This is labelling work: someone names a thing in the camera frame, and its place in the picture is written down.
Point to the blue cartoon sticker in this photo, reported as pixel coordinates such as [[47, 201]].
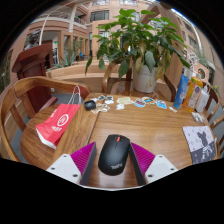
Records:
[[161, 104]]

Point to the small black case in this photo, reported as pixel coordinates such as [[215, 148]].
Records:
[[90, 105]]

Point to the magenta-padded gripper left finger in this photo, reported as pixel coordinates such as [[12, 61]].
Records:
[[60, 166]]

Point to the black computer mouse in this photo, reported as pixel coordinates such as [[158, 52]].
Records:
[[114, 155]]

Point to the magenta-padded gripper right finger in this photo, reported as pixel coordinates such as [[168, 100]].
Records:
[[161, 166]]

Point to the white cartoon sticker sheet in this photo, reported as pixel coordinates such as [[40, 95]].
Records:
[[101, 108]]

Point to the white pump bottle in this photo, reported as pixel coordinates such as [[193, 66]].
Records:
[[202, 100]]

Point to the orange dish soap bottle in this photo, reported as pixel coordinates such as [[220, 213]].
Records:
[[191, 95]]

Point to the small white sticker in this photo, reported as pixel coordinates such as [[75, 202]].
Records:
[[120, 106], [172, 109]]

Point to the long wooden planter box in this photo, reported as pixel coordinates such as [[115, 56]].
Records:
[[75, 71]]

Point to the colourful cartoon sticker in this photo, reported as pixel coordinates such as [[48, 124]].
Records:
[[140, 103], [147, 99]]

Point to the dark cartoon sticker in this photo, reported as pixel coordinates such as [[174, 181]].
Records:
[[101, 98], [109, 98]]

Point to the grey white printed mouse pad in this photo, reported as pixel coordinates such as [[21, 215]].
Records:
[[200, 145]]

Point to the blue squeeze tube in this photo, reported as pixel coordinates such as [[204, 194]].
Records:
[[181, 90]]

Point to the green plant in white pot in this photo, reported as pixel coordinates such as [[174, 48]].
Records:
[[143, 40]]

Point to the pale yellow sticker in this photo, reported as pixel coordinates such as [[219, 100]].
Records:
[[125, 100]]

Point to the dark red wooden lectern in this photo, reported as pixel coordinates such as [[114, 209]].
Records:
[[33, 66]]

